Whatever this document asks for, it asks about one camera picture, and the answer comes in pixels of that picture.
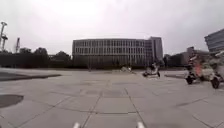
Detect large grey building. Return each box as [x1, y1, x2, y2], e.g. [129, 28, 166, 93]
[71, 36, 164, 68]

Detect row of dark trees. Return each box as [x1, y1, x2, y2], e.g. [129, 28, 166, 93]
[0, 46, 75, 70]

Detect tall mast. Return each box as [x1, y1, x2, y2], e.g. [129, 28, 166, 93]
[0, 21, 9, 53]

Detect glass building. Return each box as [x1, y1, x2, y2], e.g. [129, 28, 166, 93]
[204, 28, 224, 53]

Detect low building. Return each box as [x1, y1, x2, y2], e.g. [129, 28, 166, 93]
[181, 46, 210, 66]

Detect grey paved plaza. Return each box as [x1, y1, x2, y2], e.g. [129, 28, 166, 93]
[0, 67, 224, 128]

